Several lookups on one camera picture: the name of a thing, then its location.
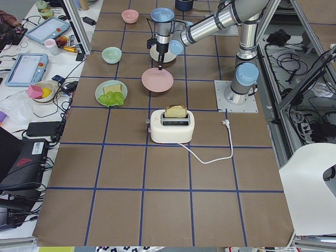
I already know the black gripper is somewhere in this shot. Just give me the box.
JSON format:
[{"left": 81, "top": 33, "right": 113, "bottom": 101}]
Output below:
[{"left": 156, "top": 42, "right": 169, "bottom": 70}]

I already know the pink plate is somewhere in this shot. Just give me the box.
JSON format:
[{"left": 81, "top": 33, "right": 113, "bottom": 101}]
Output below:
[{"left": 142, "top": 68, "right": 174, "bottom": 92}]

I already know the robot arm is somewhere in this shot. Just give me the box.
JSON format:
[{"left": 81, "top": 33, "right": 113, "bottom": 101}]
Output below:
[{"left": 151, "top": 1, "right": 269, "bottom": 98}]

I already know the white plate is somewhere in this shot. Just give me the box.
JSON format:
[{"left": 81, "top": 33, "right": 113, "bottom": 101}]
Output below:
[{"left": 150, "top": 45, "right": 176, "bottom": 63}]

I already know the blue plate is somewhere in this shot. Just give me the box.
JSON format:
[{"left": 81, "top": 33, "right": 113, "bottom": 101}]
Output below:
[{"left": 151, "top": 7, "right": 175, "bottom": 23}]

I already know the bread slice on plate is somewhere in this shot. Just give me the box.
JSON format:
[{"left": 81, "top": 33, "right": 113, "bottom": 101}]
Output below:
[{"left": 103, "top": 84, "right": 122, "bottom": 95}]

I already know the green bowl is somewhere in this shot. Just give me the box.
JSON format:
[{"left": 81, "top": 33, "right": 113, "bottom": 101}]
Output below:
[{"left": 101, "top": 47, "right": 122, "bottom": 64}]

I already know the toast slice in toaster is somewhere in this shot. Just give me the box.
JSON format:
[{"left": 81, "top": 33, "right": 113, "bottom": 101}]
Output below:
[{"left": 164, "top": 104, "right": 187, "bottom": 118}]

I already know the pink bowl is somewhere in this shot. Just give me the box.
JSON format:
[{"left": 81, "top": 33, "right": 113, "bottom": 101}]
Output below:
[{"left": 121, "top": 9, "right": 139, "bottom": 24}]

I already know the green lettuce leaf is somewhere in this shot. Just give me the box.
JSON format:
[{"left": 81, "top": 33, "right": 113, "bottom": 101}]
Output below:
[{"left": 98, "top": 91, "right": 124, "bottom": 107}]

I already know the white toaster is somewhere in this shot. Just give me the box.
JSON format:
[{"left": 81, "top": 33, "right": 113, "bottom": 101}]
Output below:
[{"left": 149, "top": 109, "right": 195, "bottom": 144}]

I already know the green plate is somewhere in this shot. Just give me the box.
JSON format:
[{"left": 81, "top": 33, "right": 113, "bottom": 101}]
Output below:
[{"left": 95, "top": 80, "right": 128, "bottom": 105}]

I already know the black power adapter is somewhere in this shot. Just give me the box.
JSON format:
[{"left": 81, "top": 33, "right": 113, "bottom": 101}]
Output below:
[{"left": 82, "top": 17, "right": 97, "bottom": 26}]

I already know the mango fruit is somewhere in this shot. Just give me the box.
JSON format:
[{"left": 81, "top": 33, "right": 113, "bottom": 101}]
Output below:
[{"left": 55, "top": 36, "right": 68, "bottom": 48}]

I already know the teach pendant far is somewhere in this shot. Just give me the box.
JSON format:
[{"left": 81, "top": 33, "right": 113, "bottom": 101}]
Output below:
[{"left": 25, "top": 17, "right": 70, "bottom": 44}]

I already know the teach pendant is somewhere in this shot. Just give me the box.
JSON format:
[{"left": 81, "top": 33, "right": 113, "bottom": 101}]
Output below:
[
  {"left": 25, "top": 17, "right": 70, "bottom": 44},
  {"left": 5, "top": 54, "right": 48, "bottom": 87}
]

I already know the bowl with toy fruit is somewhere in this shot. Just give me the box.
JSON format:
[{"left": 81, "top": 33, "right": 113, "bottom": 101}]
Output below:
[{"left": 26, "top": 80, "right": 58, "bottom": 104}]

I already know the teach pendant near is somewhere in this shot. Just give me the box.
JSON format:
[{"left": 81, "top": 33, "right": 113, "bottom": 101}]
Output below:
[{"left": 5, "top": 54, "right": 48, "bottom": 87}]

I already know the white chair back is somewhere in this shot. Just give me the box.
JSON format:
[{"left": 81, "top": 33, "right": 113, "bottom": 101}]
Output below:
[{"left": 279, "top": 143, "right": 335, "bottom": 236}]

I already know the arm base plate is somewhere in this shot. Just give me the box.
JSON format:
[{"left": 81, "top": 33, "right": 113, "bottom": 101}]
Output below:
[{"left": 214, "top": 80, "right": 258, "bottom": 113}]

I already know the white toaster power cable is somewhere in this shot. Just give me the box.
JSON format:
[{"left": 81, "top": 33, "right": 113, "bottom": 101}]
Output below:
[{"left": 177, "top": 119, "right": 234, "bottom": 165}]

